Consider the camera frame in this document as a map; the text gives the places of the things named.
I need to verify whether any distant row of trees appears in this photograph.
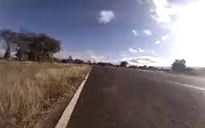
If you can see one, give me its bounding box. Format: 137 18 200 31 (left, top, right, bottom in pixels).
55 55 173 72

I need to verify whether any large dark tree clump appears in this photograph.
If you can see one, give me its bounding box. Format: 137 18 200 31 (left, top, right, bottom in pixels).
0 29 62 63

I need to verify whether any lone dark bush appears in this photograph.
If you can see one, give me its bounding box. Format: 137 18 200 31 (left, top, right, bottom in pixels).
170 58 188 73

